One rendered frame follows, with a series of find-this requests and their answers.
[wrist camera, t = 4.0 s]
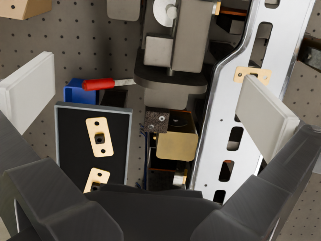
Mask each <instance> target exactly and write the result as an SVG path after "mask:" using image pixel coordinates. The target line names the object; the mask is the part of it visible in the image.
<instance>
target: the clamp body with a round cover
mask: <svg viewBox="0 0 321 241"><path fill-rule="evenodd" d="M169 112H170V116H169V122H168V128H167V133H166V134H165V133H155V135H153V139H155V140H156V156H157V157H158V158H160V159H171V160H183V161H192V160H193V159H194V157H195V152H196V148H197V143H198V138H199V137H198V134H197V130H196V127H195V124H194V121H193V117H192V114H191V111H187V108H185V109H183V110H176V109H169Z"/></svg>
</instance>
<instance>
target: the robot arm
mask: <svg viewBox="0 0 321 241"><path fill-rule="evenodd" d="M54 95H55V74H54V54H52V52H45V51H43V52H42V53H41V54H39V55H38V56H36V57H35V58H34V59H32V60H31V61H30V62H28V63H26V64H25V65H24V66H22V67H21V68H19V69H18V70H17V71H15V72H14V73H12V74H11V75H9V76H8V77H7V78H5V79H1V80H0V217H1V219H2V221H3V223H4V225H5V226H6V228H7V230H8V232H9V234H10V236H11V238H9V239H8V240H6V241H275V240H276V238H277V237H278V235H279V233H280V231H281V230H282V228H283V226H284V224H285V222H286V221H287V219H288V217H289V215H290V213H291V212H292V210H293V208H294V206H295V205H296V203H297V201H298V199H299V197H300V196H301V194H302V192H303V190H304V189H306V187H307V184H308V182H309V180H310V177H311V175H312V173H313V172H314V173H318V174H321V127H319V126H317V125H311V124H306V123H305V122H304V121H303V120H302V119H300V117H299V116H297V114H296V113H295V112H293V111H292V110H290V109H289V108H288V107H287V106H286V105H284V104H283V103H282V102H281V101H280V100H279V99H278V98H277V97H276V96H275V95H274V94H273V93H272V92H271V91H270V90H269V89H268V88H267V87H266V86H265V85H264V84H263V83H261V82H260V81H259V80H258V79H257V78H256V77H255V76H254V75H248V74H246V75H245V76H244V79H243V83H242V86H241V90H240V94H239V98H238V102H237V105H236V109H235V113H236V115H237V116H238V118H239V119H240V121H241V122H242V124H243V126H244V128H245V129H246V131H247V132H248V134H249V136H250V137H251V139H252V140H253V142H254V144H255V145H256V147H257V148H258V150H259V151H260V153H261V155H262V156H263V158H264V160H265V161H266V163H267V166H266V167H265V168H264V169H263V170H262V171H261V172H260V174H259V175H258V176H256V175H254V174H252V175H251V176H250V177H249V178H248V179H247V180H246V181H245V182H244V183H243V184H242V185H241V186H240V187H239V189H238V190H237V191H236V192H235V193H233V195H232V196H231V197H230V198H229V199H228V200H227V201H226V202H225V203H224V204H223V205H222V206H221V205H219V204H217V203H215V202H213V201H211V200H208V199H205V198H203V195H202V191H198V190H186V189H171V190H162V191H148V190H144V189H140V188H136V187H132V186H127V185H119V184H106V183H100V187H99V190H96V191H90V192H86V193H82V192H81V191H80V190H79V188H78V187H77V186H76V185H75V184H74V183H73V182H72V180H71V179H70V178H69V177H68V176H67V175H66V174H65V173H64V171H63V170H62V169H61V168H60V167H59V166H58V165H57V163H56V162H55V161H54V160H53V159H52V158H51V157H48V158H45V159H41V158H40V157H39V155H38V154H37V153H36V152H35V151H34V149H33V148H32V147H31V146H30V145H29V144H28V143H27V141H26V140H25V139H24V138H23V136H22V135H23V133H24V132H25V131H26V130H27V128H28V127H29V126H30V125H31V123H32V122H33V121H34V120H35V118H36V117H37V116H38V115H39V114H40V112H41V111H42V110H43V109H44V107H45V106H46V105H47V103H48V102H49V101H50V100H51V99H52V97H53V96H54Z"/></svg>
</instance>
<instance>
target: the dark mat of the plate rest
mask: <svg viewBox="0 0 321 241"><path fill-rule="evenodd" d="M94 117H106V119H107V124H108V128H109V133H110V138H111V142H112V147H113V152H114V153H113V155H111V156H102V157H95V156H94V152H93V148H92V144H91V141H90V137H89V133H88V128H87V124H86V119H88V118H94ZM129 117H130V115H129V114H122V113H112V112H102V111H92V110H79V109H69V108H59V107H58V131H59V157H60V168H61V169H62V170H63V171H64V173H65V174H66V175H67V176H68V177H69V178H70V179H71V180H72V182H73V183H74V184H75V185H76V186H77V187H78V188H79V190H80V191H81V192H82V193H84V190H85V187H86V184H87V181H88V178H89V175H90V172H91V169H92V168H93V167H95V168H99V169H102V170H106V171H109V172H110V175H109V178H108V181H107V184H119V185H123V184H124V178H125V167H126V156H127V144H128V128H129Z"/></svg>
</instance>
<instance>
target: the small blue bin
mask: <svg viewBox="0 0 321 241"><path fill-rule="evenodd" d="M84 80H85V79H79V78H72V79H71V81H70V82H69V83H68V85H66V86H65V87H64V102H72V103H82V104H92V105H99V90H93V91H85V90H84V89H82V83H83V81H84Z"/></svg>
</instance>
